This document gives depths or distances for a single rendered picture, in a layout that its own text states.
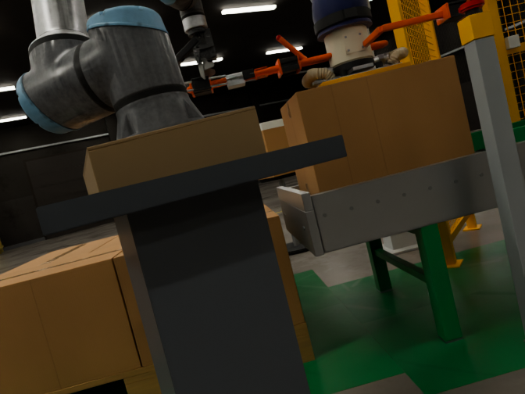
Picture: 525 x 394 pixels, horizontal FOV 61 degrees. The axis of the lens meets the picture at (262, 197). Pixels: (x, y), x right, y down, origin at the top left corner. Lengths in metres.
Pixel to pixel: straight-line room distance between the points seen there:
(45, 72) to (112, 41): 0.17
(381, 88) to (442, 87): 0.23
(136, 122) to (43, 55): 0.27
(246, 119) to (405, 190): 0.85
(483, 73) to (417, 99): 0.35
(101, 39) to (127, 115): 0.15
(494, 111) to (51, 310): 1.55
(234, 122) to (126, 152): 0.19
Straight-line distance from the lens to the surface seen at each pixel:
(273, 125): 3.30
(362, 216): 1.50
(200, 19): 1.82
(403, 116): 1.72
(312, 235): 1.47
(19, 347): 1.83
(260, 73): 1.80
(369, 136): 1.67
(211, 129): 0.78
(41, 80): 1.04
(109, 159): 0.74
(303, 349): 1.72
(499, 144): 1.48
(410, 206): 1.55
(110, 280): 1.67
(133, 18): 0.94
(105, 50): 0.94
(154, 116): 0.87
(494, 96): 1.48
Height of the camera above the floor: 0.73
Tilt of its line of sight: 4 degrees down
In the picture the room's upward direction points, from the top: 14 degrees counter-clockwise
